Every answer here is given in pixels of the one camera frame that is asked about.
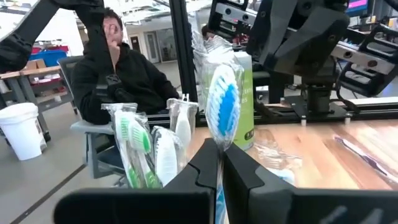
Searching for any grey chair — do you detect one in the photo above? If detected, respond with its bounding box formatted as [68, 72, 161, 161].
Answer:
[57, 55, 129, 182]

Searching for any green wipes canister white lid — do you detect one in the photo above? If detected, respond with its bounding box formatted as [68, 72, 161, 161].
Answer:
[233, 50, 256, 151]

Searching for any person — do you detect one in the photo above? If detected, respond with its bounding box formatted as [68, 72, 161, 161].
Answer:
[70, 6, 181, 126]
[201, 24, 216, 42]

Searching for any white plastic bucket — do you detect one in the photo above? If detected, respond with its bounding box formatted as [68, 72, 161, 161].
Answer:
[0, 102, 49, 162]

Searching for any blue toothbrush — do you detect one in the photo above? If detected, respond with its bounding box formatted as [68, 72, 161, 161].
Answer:
[190, 29, 246, 224]
[165, 93, 200, 151]

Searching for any grey workbench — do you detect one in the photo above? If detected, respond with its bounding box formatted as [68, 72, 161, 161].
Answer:
[0, 64, 77, 142]

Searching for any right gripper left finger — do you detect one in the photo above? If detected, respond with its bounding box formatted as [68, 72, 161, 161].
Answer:
[54, 139, 221, 224]

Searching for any monitor with blue screen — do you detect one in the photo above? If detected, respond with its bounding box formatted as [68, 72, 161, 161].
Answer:
[345, 0, 371, 17]

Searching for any grey toothbrush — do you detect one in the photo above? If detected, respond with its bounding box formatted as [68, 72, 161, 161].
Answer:
[333, 134, 398, 185]

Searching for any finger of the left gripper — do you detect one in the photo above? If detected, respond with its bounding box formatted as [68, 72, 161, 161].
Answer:
[273, 0, 351, 76]
[248, 0, 300, 63]

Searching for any cardboard box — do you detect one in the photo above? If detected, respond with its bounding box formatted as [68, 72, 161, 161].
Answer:
[23, 58, 47, 71]

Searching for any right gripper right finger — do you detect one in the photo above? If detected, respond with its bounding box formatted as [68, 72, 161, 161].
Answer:
[223, 143, 398, 224]

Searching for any blue storage bin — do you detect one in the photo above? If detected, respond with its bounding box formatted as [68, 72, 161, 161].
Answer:
[29, 49, 68, 68]

